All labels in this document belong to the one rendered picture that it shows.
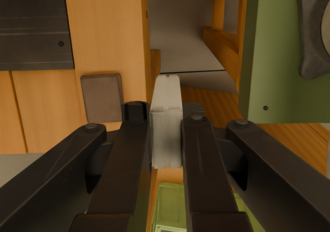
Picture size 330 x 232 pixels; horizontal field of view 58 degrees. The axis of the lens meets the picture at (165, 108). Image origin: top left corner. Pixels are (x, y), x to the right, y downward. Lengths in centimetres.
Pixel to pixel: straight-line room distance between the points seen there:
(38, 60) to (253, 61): 41
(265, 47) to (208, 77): 98
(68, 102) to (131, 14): 23
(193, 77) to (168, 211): 92
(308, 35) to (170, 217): 46
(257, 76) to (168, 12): 95
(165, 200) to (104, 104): 30
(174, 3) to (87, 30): 92
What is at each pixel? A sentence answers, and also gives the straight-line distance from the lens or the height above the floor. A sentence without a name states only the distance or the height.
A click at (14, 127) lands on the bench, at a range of 73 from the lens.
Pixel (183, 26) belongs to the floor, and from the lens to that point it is 148.
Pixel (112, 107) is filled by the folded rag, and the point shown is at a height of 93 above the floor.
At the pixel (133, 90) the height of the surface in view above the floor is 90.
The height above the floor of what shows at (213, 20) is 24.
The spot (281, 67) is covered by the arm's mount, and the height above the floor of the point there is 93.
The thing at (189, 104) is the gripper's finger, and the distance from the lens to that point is 16.
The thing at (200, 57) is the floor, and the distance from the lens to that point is 150.
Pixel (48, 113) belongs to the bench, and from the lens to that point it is 69.
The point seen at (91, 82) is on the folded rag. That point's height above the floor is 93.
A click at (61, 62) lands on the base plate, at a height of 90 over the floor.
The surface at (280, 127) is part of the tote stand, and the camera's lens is 125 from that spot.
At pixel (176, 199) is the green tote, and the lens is 77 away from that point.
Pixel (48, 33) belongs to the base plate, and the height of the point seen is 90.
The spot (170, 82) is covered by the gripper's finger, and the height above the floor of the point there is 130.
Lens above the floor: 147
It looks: 70 degrees down
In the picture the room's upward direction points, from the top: 177 degrees counter-clockwise
